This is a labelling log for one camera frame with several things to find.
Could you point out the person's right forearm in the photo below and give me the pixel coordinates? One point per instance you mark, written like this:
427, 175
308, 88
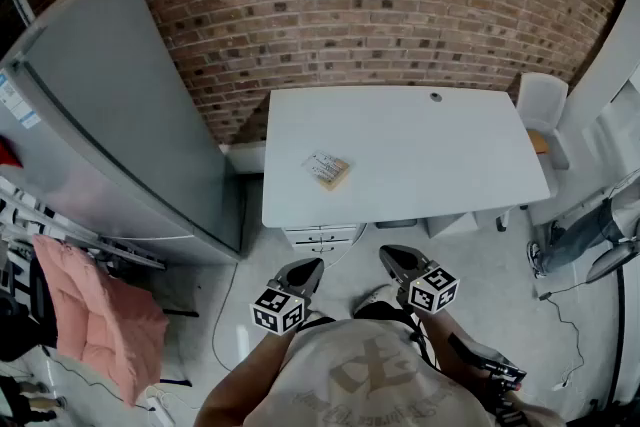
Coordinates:
440, 330

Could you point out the person's white shoe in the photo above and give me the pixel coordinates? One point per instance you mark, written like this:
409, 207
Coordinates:
372, 297
316, 315

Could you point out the red triangular object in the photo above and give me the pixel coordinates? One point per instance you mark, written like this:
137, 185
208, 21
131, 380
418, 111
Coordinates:
9, 152

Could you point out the blue white label sticker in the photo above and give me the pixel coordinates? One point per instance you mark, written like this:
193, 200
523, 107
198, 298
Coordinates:
15, 100

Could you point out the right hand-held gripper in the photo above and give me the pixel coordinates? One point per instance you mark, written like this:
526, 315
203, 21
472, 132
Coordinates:
432, 290

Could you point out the person's beige printed shirt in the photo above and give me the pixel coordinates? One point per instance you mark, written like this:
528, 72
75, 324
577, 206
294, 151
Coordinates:
370, 380

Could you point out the pink cloth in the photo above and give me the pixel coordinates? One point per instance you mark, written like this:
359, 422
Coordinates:
100, 315

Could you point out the white chair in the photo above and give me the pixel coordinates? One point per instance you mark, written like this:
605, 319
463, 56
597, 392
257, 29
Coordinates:
542, 100

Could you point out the black metal chair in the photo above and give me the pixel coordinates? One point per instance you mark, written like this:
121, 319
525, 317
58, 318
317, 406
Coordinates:
180, 313

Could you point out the person's left forearm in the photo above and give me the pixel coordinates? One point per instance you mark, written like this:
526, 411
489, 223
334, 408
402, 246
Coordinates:
240, 380

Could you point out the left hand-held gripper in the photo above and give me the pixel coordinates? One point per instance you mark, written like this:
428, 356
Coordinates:
277, 310

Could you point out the white drawer cabinet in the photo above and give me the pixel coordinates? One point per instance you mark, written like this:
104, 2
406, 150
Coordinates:
320, 237

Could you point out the grey refrigerator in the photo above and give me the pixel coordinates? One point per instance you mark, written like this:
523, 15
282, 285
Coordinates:
115, 115

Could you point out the white power strip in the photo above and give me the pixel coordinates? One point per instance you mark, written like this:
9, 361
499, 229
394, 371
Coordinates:
160, 407

